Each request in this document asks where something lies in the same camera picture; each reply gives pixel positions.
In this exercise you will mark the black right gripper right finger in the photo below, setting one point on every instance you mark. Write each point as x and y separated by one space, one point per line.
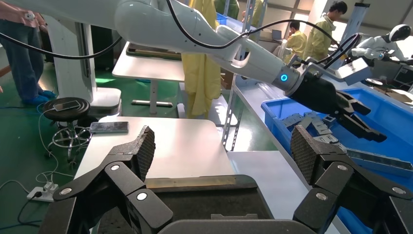
338 181

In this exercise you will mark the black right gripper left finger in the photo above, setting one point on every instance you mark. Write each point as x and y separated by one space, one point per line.
129 181

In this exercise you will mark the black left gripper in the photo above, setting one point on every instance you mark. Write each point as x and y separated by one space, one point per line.
319 92

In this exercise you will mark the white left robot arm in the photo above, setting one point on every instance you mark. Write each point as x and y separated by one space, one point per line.
145 19

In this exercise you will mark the dark ladder-shaped metal part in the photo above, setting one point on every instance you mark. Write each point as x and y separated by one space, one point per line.
329 120

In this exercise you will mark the large silver channel part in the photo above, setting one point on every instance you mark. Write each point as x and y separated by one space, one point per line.
380 163

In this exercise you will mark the blue plastic bin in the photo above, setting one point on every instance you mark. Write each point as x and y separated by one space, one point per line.
400 122

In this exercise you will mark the dark smartphone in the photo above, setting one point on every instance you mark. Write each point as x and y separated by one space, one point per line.
109 128

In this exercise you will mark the white side table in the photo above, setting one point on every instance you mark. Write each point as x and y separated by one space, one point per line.
180 145

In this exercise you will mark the white work table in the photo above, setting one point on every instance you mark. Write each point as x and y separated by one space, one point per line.
271 181

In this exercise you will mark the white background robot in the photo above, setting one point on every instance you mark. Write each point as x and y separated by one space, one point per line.
374 45

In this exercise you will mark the black work mat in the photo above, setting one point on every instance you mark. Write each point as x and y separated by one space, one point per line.
206 203

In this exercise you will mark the white power strip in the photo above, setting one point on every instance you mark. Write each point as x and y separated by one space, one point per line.
42 193

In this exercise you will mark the standing person in yellow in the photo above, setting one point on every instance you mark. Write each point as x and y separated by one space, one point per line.
319 35

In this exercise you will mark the black round stool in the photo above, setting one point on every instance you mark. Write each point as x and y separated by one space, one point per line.
66 113

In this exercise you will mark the silver smartphone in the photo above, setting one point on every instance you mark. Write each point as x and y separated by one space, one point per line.
66 106

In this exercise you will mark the seated person in yellow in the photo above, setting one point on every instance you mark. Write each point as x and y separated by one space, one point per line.
296 42

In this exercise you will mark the grey metal shelf rack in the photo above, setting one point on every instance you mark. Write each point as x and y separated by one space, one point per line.
251 100

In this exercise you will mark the white background table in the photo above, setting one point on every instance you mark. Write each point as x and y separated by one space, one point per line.
142 69

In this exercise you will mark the grey laptop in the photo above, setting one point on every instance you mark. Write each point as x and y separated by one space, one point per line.
276 35

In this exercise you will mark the hanging yellow coat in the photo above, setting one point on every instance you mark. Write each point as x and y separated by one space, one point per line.
201 87

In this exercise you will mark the black tray with gold edge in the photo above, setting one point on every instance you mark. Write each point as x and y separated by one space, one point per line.
151 51

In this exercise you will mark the person in blue jeans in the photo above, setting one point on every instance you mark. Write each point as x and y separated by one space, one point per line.
22 71

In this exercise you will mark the small blue storage bin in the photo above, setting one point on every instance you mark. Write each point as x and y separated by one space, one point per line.
222 19

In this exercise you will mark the silver metal bracket part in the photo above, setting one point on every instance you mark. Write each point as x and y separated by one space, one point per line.
310 115
292 120
326 139
319 126

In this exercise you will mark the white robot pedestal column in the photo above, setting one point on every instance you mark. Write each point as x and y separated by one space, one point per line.
71 71

